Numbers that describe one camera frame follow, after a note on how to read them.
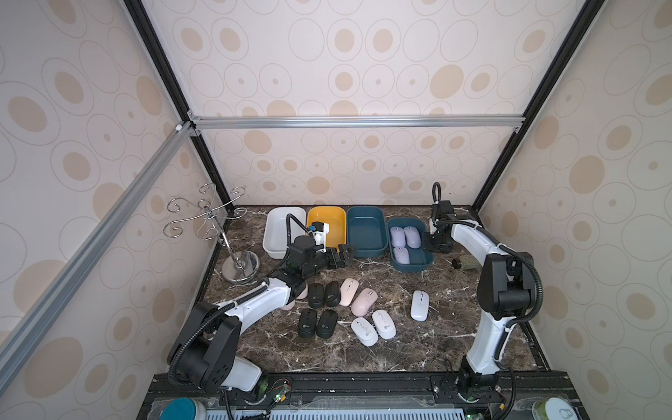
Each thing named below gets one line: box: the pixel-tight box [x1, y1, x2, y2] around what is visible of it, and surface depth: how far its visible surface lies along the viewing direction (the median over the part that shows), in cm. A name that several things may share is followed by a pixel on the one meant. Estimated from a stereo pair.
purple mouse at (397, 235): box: [389, 225, 406, 248], surface depth 108 cm
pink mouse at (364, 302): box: [350, 287, 378, 317], surface depth 91 cm
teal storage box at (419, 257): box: [387, 217, 434, 273], surface depth 101 cm
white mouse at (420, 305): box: [410, 289, 430, 322], surface depth 90 cm
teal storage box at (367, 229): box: [346, 205, 389, 259], surface depth 112 cm
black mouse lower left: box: [299, 308, 318, 339], surface depth 86 cm
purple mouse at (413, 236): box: [403, 225, 422, 250], surface depth 108 cm
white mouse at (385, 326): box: [371, 308, 399, 340], surface depth 85 cm
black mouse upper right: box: [325, 280, 342, 308], surface depth 91 cm
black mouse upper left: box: [308, 282, 325, 309], surface depth 91 cm
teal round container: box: [160, 397, 207, 420], surface depth 67 cm
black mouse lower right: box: [315, 308, 339, 340], surface depth 86 cm
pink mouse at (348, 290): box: [339, 277, 360, 307], surface depth 94 cm
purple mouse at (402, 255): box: [392, 246, 411, 265], surface depth 102 cm
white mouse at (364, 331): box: [350, 316, 379, 347], surface depth 84 cm
